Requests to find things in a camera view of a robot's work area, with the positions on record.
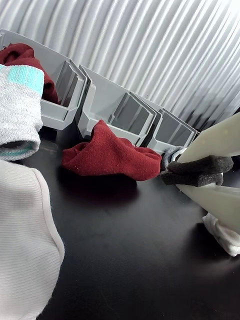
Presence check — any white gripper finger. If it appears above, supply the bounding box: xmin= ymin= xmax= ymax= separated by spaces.
xmin=166 ymin=112 xmax=240 ymax=176
xmin=159 ymin=171 xmax=240 ymax=235

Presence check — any dark red sock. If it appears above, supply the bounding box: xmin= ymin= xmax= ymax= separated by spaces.
xmin=0 ymin=42 xmax=61 ymax=105
xmin=61 ymin=119 xmax=163 ymax=182

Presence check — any pale pinkish white sock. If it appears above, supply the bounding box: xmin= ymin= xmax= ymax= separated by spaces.
xmin=201 ymin=212 xmax=240 ymax=258
xmin=0 ymin=159 xmax=66 ymax=320

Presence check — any white sock with teal band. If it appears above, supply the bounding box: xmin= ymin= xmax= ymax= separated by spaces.
xmin=161 ymin=146 xmax=188 ymax=172
xmin=0 ymin=63 xmax=45 ymax=162

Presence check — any grey plastic storage bin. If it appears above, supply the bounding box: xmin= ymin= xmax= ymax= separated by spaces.
xmin=129 ymin=91 xmax=201 ymax=156
xmin=0 ymin=28 xmax=88 ymax=131
xmin=76 ymin=64 xmax=157 ymax=147

